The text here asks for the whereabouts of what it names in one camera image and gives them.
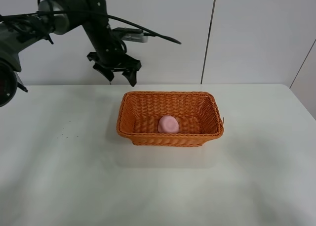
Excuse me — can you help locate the orange wicker basket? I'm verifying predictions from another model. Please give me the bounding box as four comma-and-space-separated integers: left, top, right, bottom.
117, 91, 224, 147

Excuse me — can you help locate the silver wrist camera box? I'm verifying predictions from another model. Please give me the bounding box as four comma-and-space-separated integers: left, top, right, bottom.
112, 27, 148, 43

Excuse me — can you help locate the black cable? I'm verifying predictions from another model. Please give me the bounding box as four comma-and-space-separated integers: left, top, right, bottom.
0, 10, 182, 45

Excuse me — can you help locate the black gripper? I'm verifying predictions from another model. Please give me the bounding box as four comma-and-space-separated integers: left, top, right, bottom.
86, 32, 141, 87

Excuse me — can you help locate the pink peach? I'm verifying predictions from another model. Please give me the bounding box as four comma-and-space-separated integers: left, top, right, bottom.
158, 115, 179, 134

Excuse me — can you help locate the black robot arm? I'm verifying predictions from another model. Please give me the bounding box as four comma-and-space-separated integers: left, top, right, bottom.
0, 0, 143, 106

